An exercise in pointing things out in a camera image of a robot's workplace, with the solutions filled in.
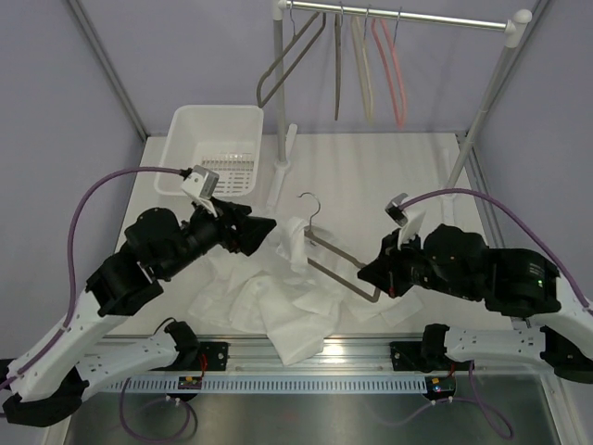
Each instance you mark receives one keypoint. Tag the pink hanger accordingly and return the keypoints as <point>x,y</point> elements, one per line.
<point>385,41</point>

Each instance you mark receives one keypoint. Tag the white shirt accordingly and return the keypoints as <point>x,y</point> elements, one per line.
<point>277,294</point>

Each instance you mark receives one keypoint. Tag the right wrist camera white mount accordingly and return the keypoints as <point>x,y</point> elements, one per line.
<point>408,221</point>

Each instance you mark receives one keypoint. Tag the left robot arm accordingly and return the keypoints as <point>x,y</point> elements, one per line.
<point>157,247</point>

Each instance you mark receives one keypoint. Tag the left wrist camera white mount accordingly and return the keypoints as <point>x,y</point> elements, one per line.
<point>199,184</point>

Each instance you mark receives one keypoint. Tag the left enclosure frame post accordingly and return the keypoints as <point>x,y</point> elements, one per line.
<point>94,42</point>

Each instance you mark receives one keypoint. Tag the aluminium rail with cable duct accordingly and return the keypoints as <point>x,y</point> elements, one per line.
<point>371,365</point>

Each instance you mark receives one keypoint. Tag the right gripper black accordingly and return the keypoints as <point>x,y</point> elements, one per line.
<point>386,272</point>

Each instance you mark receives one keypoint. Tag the white plastic basket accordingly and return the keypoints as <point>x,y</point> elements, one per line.
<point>222,138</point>

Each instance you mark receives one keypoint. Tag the clothes rack metal white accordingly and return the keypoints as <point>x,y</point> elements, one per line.
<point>297,25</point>

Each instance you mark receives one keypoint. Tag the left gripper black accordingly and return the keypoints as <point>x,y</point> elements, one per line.
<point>246,237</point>

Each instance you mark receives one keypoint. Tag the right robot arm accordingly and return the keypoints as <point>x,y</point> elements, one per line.
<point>513,282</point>

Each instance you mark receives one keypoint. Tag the cream hanger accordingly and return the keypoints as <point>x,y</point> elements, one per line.
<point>363,68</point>

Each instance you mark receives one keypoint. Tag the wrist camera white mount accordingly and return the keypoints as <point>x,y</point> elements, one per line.
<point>199,184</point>
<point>408,221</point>

